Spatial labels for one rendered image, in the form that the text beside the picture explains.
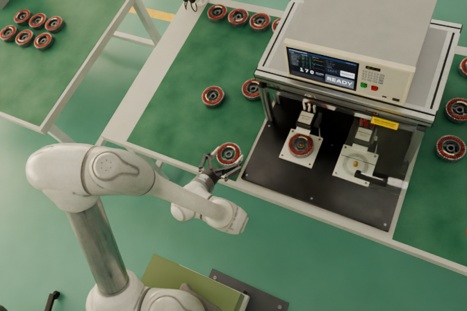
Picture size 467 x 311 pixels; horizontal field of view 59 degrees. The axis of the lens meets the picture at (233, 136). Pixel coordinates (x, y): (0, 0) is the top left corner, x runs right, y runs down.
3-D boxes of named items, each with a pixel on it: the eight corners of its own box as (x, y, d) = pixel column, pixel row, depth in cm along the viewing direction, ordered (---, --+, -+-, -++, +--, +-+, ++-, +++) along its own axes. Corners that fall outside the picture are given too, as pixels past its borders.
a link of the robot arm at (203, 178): (188, 177, 164) (196, 169, 169) (188, 194, 169) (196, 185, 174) (208, 185, 161) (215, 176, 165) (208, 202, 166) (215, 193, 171)
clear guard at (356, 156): (403, 197, 143) (406, 191, 138) (335, 174, 151) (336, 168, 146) (427, 118, 154) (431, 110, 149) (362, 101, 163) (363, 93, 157)
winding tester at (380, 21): (404, 106, 146) (414, 72, 128) (288, 76, 162) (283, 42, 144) (431, 23, 160) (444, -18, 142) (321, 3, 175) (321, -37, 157)
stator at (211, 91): (221, 86, 210) (219, 82, 207) (228, 103, 205) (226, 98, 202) (200, 94, 211) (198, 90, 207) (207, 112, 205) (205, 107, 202)
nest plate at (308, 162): (311, 168, 179) (311, 167, 178) (279, 157, 184) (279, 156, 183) (323, 139, 184) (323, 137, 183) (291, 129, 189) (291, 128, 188)
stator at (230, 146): (235, 171, 182) (234, 168, 179) (213, 163, 186) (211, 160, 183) (246, 149, 186) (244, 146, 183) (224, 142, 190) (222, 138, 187)
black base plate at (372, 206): (388, 232, 163) (388, 231, 161) (241, 179, 186) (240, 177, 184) (418, 132, 180) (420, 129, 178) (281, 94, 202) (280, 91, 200)
